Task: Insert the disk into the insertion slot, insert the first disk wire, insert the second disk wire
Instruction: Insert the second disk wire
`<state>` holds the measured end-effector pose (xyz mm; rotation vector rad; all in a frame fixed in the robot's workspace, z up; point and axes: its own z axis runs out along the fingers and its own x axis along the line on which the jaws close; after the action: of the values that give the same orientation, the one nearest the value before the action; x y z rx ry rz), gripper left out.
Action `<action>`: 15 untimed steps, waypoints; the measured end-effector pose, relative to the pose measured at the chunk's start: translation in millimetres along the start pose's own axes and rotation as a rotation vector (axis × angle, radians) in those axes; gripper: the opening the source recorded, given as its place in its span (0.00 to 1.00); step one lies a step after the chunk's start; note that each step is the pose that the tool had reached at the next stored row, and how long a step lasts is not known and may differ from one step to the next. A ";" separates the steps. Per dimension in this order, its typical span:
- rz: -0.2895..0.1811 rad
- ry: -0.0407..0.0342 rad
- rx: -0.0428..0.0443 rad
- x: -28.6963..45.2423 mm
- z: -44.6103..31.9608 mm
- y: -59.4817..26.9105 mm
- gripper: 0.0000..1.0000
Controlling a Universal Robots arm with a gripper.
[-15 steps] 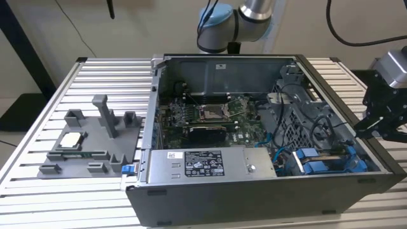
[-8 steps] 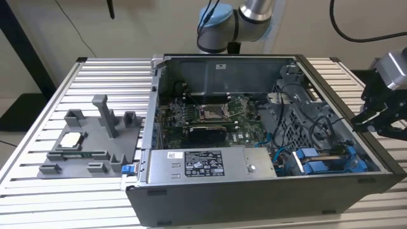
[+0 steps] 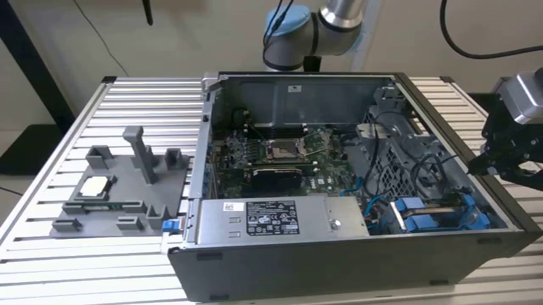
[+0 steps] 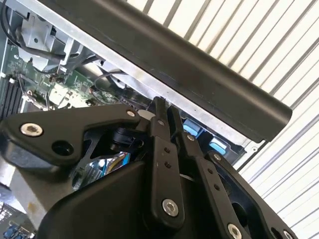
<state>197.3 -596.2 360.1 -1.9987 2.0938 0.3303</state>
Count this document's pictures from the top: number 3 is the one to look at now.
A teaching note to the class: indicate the green RAM stick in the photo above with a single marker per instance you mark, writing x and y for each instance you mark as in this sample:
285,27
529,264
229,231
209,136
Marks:
111,206

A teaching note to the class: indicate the CPU socket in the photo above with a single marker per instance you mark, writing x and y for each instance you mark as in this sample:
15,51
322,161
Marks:
282,148

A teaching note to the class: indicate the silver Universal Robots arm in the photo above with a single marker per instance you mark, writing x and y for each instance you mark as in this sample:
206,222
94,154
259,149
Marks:
297,44

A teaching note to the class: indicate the black graphics card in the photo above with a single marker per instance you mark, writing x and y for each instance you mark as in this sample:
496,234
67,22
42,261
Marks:
275,179

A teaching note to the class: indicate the green motherboard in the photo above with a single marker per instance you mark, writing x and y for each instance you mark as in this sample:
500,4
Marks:
327,159

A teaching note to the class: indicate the dark grey PC case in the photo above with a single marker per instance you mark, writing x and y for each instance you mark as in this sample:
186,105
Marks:
322,270

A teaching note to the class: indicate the silver CPU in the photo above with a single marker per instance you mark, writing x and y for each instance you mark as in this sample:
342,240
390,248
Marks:
94,187

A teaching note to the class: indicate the silver power supply unit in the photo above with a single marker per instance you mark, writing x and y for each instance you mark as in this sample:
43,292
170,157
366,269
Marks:
314,219

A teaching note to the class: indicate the blue case latch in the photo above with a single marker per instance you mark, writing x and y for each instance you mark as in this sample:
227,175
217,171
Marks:
170,226

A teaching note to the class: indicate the hard disk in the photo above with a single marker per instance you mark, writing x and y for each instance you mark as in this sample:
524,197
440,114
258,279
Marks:
414,204
422,223

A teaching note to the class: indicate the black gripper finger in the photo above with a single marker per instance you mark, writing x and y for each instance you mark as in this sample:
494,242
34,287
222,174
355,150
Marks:
482,163
516,176

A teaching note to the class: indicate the black monitor stand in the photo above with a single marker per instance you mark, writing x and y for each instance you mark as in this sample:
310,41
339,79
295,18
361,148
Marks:
26,95

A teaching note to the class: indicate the grey parts rack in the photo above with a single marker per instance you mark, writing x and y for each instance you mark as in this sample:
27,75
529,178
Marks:
123,203

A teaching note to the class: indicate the metal disk bay cage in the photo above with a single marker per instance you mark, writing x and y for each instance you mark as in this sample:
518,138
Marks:
394,171

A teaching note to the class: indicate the black antenna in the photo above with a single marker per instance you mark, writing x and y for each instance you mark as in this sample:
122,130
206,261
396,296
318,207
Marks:
147,11

